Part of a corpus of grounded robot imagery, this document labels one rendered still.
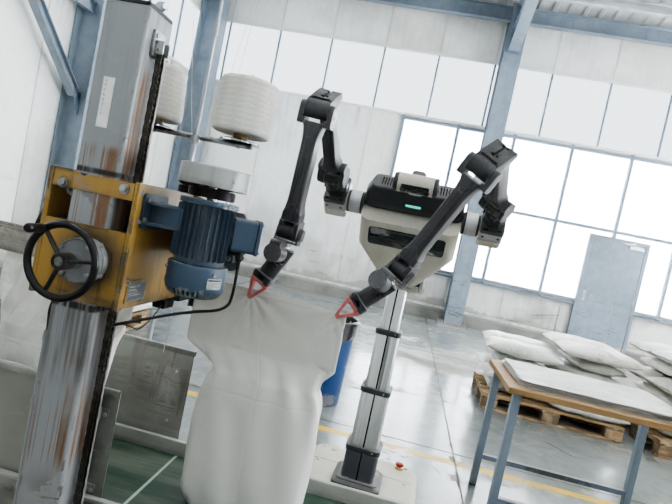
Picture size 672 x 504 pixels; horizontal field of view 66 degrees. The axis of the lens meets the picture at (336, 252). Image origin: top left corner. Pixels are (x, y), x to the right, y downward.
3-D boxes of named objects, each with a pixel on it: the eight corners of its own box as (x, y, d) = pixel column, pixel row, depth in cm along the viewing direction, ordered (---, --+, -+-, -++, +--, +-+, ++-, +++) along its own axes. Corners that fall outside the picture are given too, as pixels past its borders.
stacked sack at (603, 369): (599, 365, 515) (602, 353, 514) (626, 383, 449) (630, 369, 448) (555, 355, 520) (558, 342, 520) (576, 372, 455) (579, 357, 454)
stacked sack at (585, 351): (624, 364, 475) (628, 351, 474) (643, 376, 433) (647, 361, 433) (550, 347, 486) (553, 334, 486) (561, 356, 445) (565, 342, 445)
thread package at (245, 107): (275, 149, 154) (286, 91, 153) (259, 138, 137) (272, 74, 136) (222, 139, 156) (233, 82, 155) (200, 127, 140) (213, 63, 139)
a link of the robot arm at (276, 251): (306, 230, 164) (282, 222, 166) (295, 227, 152) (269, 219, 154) (295, 266, 164) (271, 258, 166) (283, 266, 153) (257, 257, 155)
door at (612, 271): (620, 362, 903) (649, 244, 892) (623, 363, 893) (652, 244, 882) (562, 348, 916) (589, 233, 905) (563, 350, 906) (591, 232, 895)
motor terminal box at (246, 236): (252, 261, 143) (260, 220, 142) (256, 266, 133) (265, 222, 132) (222, 256, 141) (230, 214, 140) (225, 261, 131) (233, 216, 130)
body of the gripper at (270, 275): (251, 272, 160) (265, 253, 159) (260, 270, 170) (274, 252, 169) (267, 285, 159) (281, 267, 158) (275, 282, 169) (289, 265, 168)
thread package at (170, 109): (189, 130, 156) (200, 75, 155) (167, 119, 142) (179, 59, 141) (144, 122, 158) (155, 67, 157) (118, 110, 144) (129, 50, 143)
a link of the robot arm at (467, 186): (505, 175, 144) (476, 152, 148) (499, 172, 139) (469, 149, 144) (412, 287, 160) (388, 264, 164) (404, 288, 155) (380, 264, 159)
